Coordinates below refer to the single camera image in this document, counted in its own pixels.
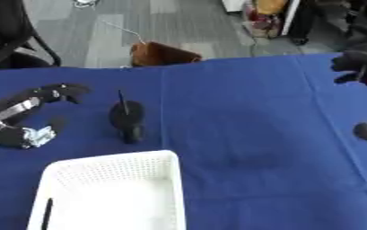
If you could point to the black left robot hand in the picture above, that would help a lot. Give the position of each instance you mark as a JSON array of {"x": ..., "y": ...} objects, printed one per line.
[{"x": 60, "y": 90}]

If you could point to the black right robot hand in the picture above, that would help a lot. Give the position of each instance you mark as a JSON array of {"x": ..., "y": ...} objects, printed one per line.
[{"x": 356, "y": 61}]

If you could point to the person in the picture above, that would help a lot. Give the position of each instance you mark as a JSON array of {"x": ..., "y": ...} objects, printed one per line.
[{"x": 302, "y": 21}]

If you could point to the black rounded object with stick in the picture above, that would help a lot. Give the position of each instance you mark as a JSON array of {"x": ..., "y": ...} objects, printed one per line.
[{"x": 127, "y": 119}]

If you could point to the black office chair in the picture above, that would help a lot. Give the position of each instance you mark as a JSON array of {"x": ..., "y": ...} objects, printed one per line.
[{"x": 5, "y": 33}]

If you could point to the silver chair base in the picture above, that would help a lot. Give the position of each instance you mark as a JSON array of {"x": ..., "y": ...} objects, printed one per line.
[{"x": 86, "y": 3}]

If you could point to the red and yellow bag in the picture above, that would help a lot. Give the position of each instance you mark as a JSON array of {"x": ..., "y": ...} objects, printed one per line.
[{"x": 265, "y": 18}]

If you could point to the brown bag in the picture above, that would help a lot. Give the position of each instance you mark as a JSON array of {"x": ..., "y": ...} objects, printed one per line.
[{"x": 160, "y": 54}]

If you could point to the white perforated plastic basket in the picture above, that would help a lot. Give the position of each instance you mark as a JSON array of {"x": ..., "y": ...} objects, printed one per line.
[{"x": 113, "y": 191}]

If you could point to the black pen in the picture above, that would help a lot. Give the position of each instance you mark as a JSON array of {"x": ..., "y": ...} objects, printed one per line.
[{"x": 47, "y": 214}]

